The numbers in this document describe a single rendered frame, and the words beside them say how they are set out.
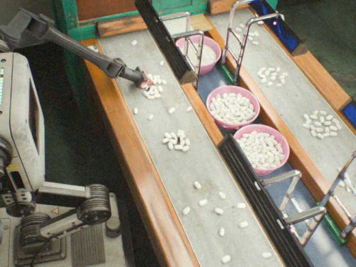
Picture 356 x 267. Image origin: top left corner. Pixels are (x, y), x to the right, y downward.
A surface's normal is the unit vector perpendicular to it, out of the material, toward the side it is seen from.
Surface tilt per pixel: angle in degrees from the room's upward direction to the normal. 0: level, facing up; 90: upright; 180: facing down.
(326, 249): 0
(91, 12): 90
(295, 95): 0
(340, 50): 0
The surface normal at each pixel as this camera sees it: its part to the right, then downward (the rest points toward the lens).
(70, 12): 0.38, 0.73
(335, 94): 0.06, -0.63
